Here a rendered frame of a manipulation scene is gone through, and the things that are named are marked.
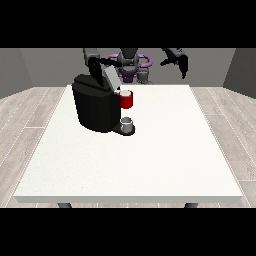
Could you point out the small grey cup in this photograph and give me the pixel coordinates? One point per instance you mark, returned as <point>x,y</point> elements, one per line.
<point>127,126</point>

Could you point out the red pod holder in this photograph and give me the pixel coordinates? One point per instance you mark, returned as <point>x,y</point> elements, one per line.
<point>126,102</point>

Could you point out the black coffee machine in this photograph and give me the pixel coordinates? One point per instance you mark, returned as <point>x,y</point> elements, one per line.
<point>95,106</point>

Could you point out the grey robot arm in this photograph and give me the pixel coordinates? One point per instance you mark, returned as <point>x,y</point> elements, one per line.
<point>91,52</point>
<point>178,51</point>

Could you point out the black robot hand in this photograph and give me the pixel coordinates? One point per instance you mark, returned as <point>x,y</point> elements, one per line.
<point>95,68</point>
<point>182,63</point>

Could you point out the pale grey machine lid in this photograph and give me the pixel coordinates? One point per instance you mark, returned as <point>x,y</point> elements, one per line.
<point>112,79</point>

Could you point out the dark table leg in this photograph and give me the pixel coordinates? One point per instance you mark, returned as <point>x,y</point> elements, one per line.
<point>64,205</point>

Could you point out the grey robot trunk purple rings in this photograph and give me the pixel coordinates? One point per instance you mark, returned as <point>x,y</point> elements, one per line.
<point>128,55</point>

